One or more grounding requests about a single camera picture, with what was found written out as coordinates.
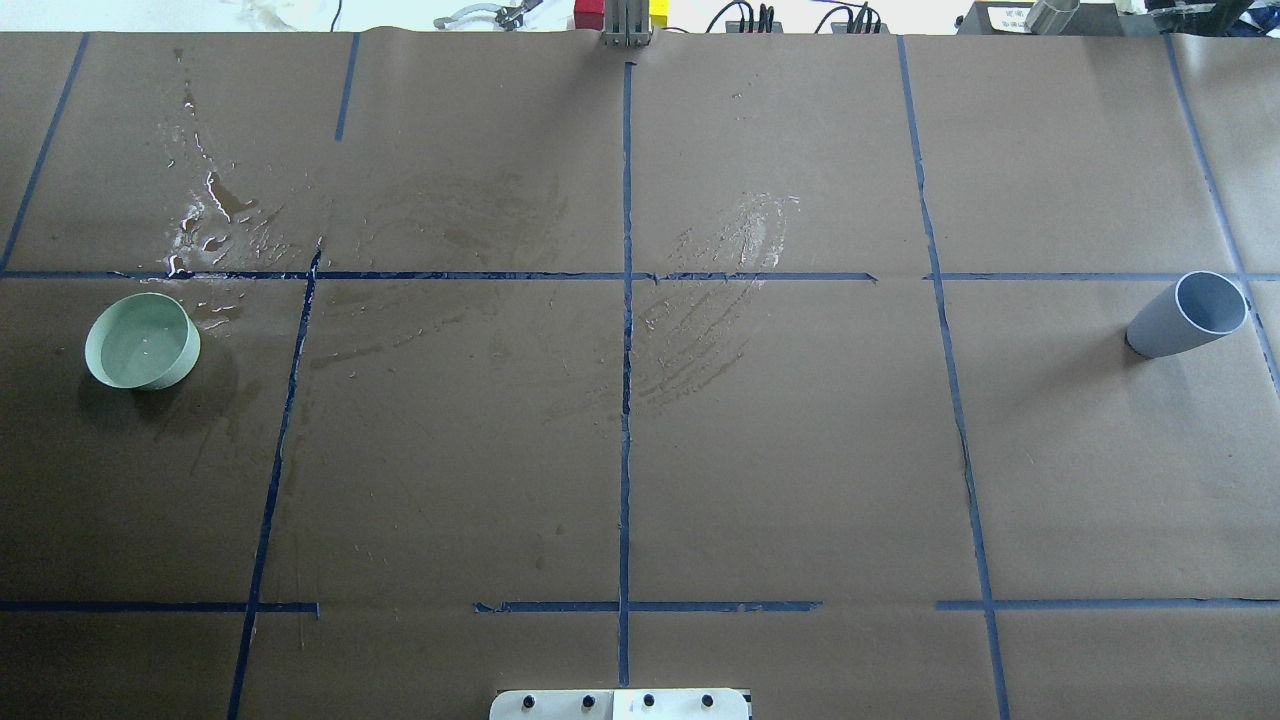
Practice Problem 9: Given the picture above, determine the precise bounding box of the mint green bowl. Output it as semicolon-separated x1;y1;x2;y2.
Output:
84;292;202;391

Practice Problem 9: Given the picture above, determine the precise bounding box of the light blue plastic cup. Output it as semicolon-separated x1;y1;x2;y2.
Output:
1124;270;1249;359

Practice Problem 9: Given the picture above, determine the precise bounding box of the yellow block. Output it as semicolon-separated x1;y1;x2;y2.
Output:
648;0;671;29

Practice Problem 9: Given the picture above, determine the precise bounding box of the steel tumbler cup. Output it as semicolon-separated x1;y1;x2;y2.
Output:
1023;0;1082;36

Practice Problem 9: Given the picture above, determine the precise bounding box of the aluminium frame post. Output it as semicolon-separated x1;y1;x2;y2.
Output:
602;0;653;47

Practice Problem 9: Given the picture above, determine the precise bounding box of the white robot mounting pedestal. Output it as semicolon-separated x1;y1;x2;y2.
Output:
489;687;753;719

